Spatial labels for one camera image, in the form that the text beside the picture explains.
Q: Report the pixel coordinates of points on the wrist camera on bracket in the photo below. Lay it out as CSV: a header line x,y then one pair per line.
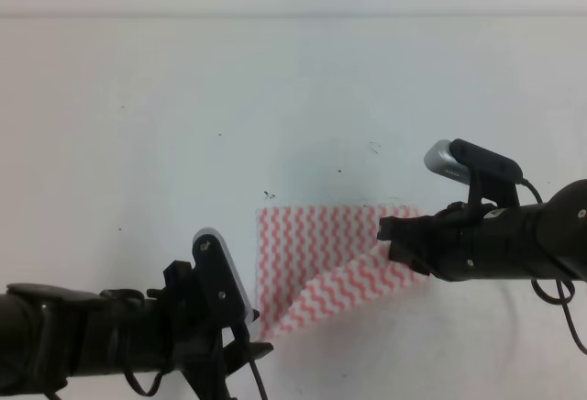
x,y
489,175
218,276

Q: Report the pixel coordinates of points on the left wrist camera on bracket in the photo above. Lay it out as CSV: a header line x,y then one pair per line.
x,y
218,276

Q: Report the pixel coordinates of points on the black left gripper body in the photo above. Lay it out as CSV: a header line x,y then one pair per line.
x,y
201,350

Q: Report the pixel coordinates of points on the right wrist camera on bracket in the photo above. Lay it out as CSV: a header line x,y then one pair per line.
x,y
489,175

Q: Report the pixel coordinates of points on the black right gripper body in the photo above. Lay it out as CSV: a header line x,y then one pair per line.
x,y
422,242

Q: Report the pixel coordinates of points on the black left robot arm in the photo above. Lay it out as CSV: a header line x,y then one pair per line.
x,y
51,334

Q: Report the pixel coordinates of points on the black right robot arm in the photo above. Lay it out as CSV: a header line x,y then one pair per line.
x,y
484,242

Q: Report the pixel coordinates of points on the pink white wavy towel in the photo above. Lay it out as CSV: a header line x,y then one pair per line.
x,y
317,262

